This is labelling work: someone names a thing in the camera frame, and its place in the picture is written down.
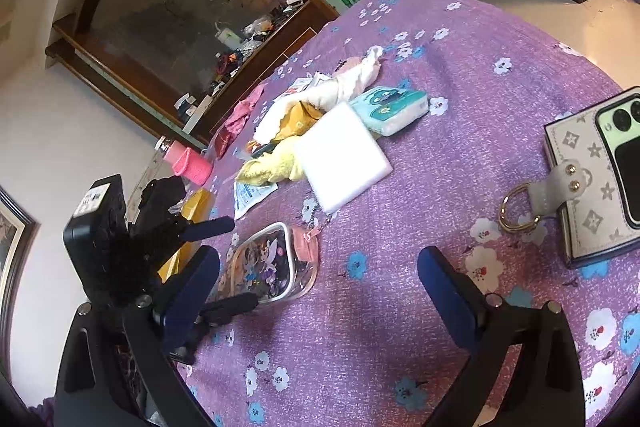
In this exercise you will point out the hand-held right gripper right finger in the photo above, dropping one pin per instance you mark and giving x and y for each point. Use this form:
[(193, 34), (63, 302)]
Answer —
[(445, 287)]

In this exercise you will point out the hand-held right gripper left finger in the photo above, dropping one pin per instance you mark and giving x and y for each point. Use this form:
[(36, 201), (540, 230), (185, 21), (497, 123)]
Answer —
[(192, 294)]

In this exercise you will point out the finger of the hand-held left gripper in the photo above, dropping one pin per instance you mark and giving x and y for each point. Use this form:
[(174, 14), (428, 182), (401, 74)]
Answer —
[(212, 227), (230, 306)]

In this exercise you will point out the yellow cardboard box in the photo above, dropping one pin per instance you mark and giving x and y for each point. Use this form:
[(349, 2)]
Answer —
[(194, 207)]

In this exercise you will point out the yellow cloth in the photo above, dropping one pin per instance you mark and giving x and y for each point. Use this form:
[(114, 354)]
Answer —
[(272, 164)]

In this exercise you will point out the white sponge block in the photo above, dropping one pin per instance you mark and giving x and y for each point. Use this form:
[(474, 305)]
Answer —
[(345, 157)]

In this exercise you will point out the cream white cloth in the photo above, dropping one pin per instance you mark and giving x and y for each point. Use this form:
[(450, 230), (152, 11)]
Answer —
[(320, 97)]

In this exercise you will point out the teal cartoon tissue packet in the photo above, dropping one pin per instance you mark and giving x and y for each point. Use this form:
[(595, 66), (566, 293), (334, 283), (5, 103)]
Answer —
[(390, 109)]

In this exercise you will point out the white wet wipe packet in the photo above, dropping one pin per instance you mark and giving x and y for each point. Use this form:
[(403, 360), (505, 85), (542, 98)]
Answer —
[(252, 196)]

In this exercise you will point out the clear pouch with pink trim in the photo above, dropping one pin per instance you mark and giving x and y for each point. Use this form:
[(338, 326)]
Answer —
[(270, 264)]

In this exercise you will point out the black sofa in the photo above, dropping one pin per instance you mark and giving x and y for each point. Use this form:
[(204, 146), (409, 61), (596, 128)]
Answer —
[(160, 198)]

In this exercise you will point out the pink bottle with knitted sleeve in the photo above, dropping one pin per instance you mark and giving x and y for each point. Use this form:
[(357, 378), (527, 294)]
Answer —
[(192, 164)]

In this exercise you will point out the purple floral tablecloth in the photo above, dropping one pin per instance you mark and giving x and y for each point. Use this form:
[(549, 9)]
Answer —
[(400, 217)]

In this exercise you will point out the red foil packet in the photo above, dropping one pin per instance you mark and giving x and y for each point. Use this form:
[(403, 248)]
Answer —
[(223, 141)]

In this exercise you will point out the pink cloth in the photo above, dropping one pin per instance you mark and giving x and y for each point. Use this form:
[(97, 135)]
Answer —
[(240, 112)]

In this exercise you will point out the beige patterned wallet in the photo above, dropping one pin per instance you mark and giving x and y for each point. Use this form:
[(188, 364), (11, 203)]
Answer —
[(590, 202)]

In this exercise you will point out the shelf clutter pile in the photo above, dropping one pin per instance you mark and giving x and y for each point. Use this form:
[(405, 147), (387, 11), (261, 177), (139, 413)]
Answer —
[(240, 52)]

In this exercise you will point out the green flip phone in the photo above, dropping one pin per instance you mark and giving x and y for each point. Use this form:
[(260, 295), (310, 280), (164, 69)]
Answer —
[(622, 157)]

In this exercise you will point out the wooden glass cabinet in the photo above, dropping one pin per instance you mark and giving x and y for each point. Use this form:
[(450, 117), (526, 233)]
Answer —
[(200, 7)]

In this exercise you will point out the framed wall picture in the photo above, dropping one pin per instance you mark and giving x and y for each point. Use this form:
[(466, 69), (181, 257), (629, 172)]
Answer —
[(12, 257)]

